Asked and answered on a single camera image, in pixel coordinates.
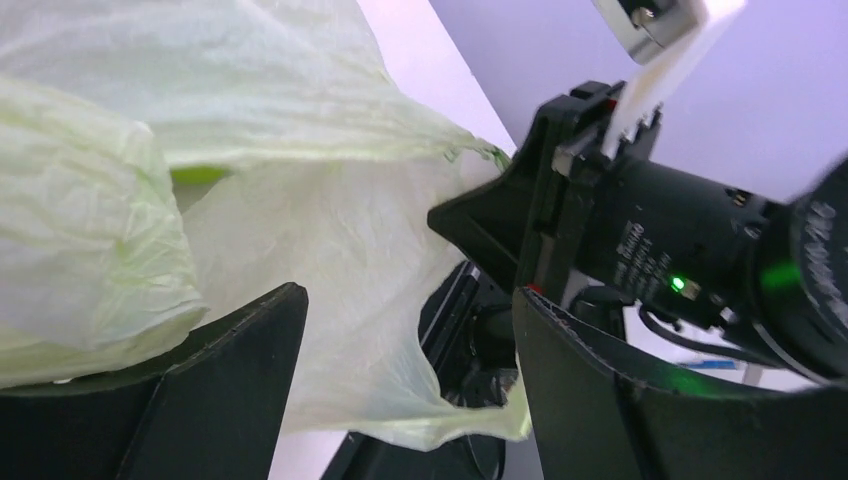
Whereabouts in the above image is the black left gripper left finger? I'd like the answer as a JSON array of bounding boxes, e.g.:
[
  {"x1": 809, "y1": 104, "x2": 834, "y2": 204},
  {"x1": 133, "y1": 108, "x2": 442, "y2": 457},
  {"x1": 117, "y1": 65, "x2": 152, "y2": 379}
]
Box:
[{"x1": 1, "y1": 283, "x2": 308, "y2": 479}]

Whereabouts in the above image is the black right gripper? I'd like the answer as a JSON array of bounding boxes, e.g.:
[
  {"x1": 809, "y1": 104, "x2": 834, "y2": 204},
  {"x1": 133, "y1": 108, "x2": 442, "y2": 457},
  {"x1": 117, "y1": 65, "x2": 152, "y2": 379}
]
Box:
[{"x1": 427, "y1": 82, "x2": 847, "y2": 383}]

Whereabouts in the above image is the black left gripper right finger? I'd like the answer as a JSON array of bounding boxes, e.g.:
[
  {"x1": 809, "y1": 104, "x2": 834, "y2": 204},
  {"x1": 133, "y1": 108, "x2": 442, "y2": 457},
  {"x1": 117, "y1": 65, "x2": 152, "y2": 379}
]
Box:
[{"x1": 512, "y1": 288, "x2": 847, "y2": 479}]

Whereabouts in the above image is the light green plastic bag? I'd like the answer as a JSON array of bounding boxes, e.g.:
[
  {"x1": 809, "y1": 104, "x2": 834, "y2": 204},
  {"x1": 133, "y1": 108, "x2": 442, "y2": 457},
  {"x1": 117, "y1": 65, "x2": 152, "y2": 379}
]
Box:
[{"x1": 1, "y1": 1, "x2": 531, "y2": 451}]

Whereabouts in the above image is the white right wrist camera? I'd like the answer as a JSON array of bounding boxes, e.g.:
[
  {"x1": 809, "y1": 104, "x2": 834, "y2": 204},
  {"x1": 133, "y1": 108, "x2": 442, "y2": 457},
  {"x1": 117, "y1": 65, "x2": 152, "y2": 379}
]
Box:
[{"x1": 594, "y1": 0, "x2": 747, "y2": 158}]

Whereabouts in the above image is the green fake lime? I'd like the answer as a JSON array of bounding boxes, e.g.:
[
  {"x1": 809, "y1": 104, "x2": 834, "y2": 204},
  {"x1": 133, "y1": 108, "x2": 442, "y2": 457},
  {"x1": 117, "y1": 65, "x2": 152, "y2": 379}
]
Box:
[{"x1": 170, "y1": 165, "x2": 230, "y2": 186}]

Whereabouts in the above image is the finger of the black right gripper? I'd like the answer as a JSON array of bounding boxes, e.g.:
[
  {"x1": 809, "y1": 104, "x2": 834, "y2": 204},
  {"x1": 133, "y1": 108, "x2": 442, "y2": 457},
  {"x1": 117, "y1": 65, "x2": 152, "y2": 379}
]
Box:
[{"x1": 418, "y1": 262, "x2": 518, "y2": 398}]

